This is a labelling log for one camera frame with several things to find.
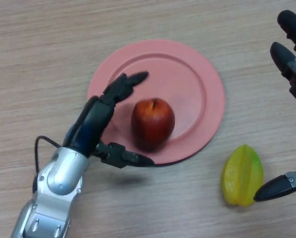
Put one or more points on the red apple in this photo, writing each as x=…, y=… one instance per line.
x=154, y=124

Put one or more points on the pink round plate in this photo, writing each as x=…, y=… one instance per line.
x=187, y=74

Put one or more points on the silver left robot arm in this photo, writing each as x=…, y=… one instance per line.
x=56, y=181

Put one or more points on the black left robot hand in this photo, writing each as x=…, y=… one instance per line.
x=93, y=124

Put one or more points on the yellow green starfruit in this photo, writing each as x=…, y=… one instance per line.
x=240, y=173

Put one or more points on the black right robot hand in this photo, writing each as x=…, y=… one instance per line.
x=292, y=67

